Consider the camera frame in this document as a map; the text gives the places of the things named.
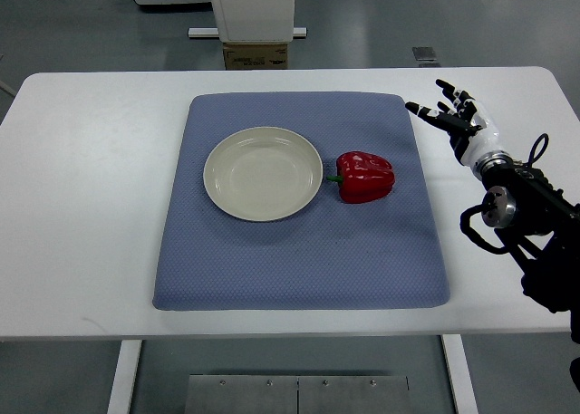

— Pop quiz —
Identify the cream round plate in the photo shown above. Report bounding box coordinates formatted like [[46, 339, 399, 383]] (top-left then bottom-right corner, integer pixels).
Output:
[[203, 127, 324, 222]]

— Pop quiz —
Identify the blue textured mat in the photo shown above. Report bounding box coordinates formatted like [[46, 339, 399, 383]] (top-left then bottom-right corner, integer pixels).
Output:
[[151, 91, 451, 312]]

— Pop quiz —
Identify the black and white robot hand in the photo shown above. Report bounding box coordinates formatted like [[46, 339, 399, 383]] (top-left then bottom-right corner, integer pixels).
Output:
[[405, 79, 502, 170]]

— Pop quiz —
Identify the right white table leg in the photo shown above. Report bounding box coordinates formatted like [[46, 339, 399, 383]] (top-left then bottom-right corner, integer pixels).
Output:
[[440, 334, 479, 414]]

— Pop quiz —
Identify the metal floor plate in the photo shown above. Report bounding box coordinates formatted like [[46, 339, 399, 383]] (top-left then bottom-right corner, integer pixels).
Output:
[[185, 375, 412, 413]]

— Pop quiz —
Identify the brown cardboard box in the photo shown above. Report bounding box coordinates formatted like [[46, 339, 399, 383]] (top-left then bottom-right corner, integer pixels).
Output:
[[223, 43, 288, 71]]

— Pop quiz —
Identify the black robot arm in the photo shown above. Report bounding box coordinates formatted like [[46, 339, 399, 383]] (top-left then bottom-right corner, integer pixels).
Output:
[[459, 133, 579, 342]]

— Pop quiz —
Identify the white machine column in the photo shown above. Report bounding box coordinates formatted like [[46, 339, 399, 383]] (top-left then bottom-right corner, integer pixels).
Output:
[[188, 0, 307, 43]]

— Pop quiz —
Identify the small grey floor plate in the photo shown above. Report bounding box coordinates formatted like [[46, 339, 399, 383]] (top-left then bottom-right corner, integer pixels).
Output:
[[412, 46, 440, 68]]

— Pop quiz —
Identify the red bell pepper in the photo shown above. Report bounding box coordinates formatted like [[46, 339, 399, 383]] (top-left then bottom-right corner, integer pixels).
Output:
[[326, 151, 395, 204]]

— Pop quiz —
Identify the white table leg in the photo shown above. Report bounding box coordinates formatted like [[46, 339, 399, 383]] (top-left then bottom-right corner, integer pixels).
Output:
[[440, 334, 479, 414], [106, 340, 142, 414]]

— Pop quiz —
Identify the left white table leg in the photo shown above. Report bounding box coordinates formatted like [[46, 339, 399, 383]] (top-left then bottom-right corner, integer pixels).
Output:
[[106, 340, 142, 414]]

